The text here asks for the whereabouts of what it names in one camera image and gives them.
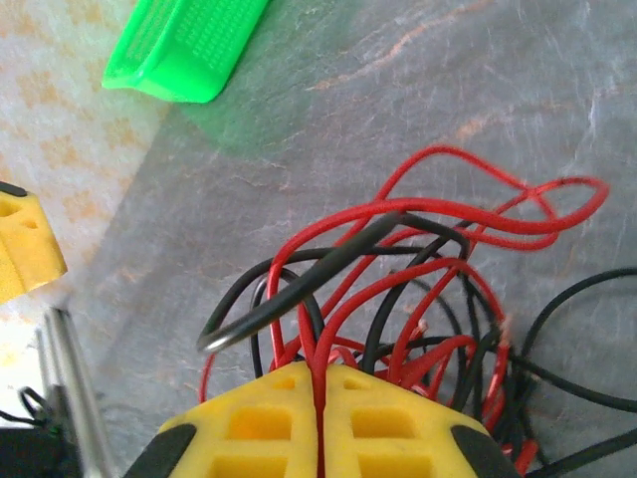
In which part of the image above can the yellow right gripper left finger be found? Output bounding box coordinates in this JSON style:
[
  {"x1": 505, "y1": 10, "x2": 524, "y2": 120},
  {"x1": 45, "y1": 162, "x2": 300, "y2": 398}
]
[{"x1": 123, "y1": 361, "x2": 320, "y2": 478}]

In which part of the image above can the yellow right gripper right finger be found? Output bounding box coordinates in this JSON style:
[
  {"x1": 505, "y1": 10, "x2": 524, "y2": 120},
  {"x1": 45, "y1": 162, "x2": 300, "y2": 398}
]
[{"x1": 321, "y1": 364, "x2": 524, "y2": 478}]

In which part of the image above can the red cable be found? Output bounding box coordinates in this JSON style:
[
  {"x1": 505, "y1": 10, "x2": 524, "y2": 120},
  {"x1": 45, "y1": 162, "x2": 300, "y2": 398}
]
[
  {"x1": 298, "y1": 256, "x2": 512, "y2": 478},
  {"x1": 198, "y1": 333, "x2": 538, "y2": 474},
  {"x1": 268, "y1": 143, "x2": 611, "y2": 369}
]

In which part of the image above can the green plastic basket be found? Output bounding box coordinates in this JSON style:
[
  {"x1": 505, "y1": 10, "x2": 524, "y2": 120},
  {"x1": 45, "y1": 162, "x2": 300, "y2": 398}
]
[{"x1": 102, "y1": 0, "x2": 273, "y2": 105}]

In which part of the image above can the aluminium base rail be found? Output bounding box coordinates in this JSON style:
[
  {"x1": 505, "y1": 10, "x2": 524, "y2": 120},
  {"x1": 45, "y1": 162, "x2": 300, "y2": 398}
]
[{"x1": 34, "y1": 307, "x2": 118, "y2": 478}]

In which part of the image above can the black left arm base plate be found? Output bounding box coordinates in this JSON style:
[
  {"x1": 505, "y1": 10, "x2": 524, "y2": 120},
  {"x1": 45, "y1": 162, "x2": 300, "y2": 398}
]
[{"x1": 0, "y1": 385, "x2": 84, "y2": 478}]

